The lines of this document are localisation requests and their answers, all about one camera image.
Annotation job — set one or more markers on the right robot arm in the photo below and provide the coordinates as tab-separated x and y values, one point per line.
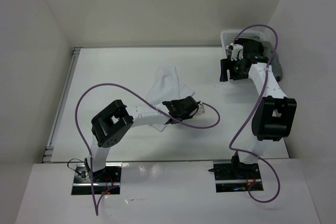
247	58

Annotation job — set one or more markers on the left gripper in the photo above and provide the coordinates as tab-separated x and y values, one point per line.
175	102

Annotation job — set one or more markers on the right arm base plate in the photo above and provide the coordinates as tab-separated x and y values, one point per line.
230	179

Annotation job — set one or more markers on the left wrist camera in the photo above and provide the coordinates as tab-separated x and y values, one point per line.
200	110

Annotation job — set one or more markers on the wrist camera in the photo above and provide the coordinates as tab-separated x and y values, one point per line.
235	52
200	110

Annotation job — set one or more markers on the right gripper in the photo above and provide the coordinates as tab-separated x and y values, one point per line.
227	64

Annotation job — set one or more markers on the grey skirt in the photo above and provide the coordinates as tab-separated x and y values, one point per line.
275	63

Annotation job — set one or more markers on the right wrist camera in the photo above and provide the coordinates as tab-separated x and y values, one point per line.
235	52

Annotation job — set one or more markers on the white skirt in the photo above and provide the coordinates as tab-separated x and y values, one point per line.
167	87

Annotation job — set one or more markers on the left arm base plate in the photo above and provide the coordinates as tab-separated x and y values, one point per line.
109	181

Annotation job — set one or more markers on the white laundry basket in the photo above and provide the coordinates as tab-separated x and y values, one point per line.
228	36

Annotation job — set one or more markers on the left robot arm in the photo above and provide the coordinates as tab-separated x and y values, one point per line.
112	123

